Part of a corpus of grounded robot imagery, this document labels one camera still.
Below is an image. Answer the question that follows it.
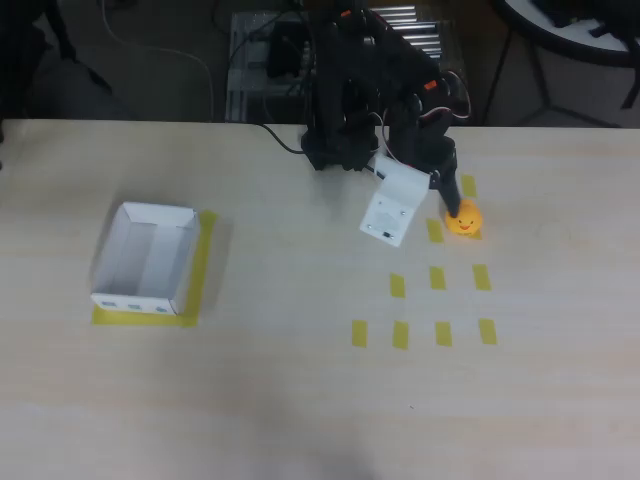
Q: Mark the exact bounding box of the silver roller conveyor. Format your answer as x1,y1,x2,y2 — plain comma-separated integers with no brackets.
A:
370,4,447,64

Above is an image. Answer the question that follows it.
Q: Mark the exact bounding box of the white gripper camera mount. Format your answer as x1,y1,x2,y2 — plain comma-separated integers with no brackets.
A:
358,153,432,249

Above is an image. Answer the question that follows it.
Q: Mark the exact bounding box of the yellow L-shaped tape outline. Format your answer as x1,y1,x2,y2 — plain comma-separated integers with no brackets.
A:
91,209,220,330

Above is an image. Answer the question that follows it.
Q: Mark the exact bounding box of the white floor cable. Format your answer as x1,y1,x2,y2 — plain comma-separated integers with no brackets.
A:
101,0,216,122

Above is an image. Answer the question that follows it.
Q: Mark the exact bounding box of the round white table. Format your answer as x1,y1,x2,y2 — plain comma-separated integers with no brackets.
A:
492,0,640,67

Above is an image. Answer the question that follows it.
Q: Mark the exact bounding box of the black table leg frame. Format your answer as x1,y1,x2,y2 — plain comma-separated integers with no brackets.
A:
482,19,624,129

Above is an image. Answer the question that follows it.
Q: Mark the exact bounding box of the yellow rubber duck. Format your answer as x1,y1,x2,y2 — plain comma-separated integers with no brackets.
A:
444,198,484,237

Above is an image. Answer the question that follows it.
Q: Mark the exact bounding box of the black power cable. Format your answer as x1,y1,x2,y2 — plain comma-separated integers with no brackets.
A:
255,122,306,155

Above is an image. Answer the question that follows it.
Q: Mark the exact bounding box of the black chair leg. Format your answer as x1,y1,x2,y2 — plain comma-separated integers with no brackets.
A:
29,0,114,94

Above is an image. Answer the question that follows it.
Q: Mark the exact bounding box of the perforated metal frame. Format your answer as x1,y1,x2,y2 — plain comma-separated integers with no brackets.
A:
225,11,474,125

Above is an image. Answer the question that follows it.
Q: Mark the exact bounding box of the white cardboard box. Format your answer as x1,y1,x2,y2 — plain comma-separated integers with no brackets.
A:
89,201,202,317

